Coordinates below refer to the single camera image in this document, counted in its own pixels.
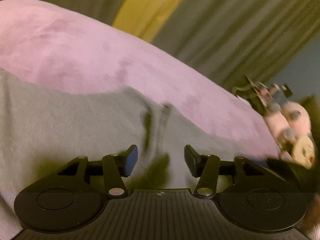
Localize grey sweatpants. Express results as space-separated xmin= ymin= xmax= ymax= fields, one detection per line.
xmin=1 ymin=70 xmax=277 ymax=239

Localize yellow curtain panel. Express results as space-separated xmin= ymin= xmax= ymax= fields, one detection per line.
xmin=112 ymin=0 xmax=183 ymax=43

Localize pink plush toy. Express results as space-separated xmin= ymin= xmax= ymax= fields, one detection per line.
xmin=264 ymin=101 xmax=316 ymax=169

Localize grey-green curtain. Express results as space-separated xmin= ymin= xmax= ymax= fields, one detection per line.
xmin=41 ymin=0 xmax=319 ymax=89

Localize pink bed blanket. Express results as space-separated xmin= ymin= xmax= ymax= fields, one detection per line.
xmin=1 ymin=0 xmax=279 ymax=158

